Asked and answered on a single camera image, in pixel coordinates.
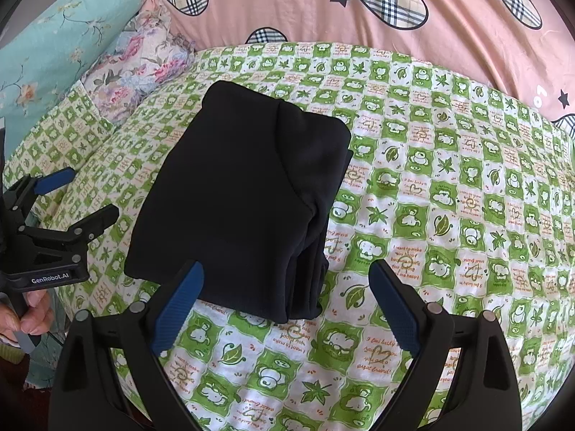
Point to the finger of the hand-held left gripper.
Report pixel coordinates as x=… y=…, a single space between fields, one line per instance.
x=56 y=177
x=96 y=220

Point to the black garment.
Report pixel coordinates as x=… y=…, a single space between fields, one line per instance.
x=233 y=179

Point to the teal floral pillow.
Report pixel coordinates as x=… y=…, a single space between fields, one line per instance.
x=67 y=31

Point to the green printed bed sheet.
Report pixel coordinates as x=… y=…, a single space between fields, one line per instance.
x=449 y=188

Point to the pastel floral pillow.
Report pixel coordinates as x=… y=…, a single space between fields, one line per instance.
x=134 y=63

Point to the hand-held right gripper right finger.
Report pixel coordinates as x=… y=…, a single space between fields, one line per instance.
x=397 y=305

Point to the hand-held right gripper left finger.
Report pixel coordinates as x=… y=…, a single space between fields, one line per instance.
x=179 y=305

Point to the person's left hand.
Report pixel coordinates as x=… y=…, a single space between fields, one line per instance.
x=38 y=314

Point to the pink quilt with plaid hearts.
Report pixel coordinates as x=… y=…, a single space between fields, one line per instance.
x=292 y=0

